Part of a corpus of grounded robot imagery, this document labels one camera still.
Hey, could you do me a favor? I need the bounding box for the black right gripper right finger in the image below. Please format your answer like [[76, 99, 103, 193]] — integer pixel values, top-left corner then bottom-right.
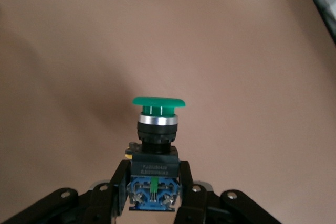
[[177, 159, 283, 224]]

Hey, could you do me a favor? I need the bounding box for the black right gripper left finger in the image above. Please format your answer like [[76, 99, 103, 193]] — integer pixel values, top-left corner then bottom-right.
[[0, 159, 131, 224]]

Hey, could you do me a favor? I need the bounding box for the green mushroom push button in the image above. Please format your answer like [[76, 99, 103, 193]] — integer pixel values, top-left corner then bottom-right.
[[125, 95, 187, 212]]

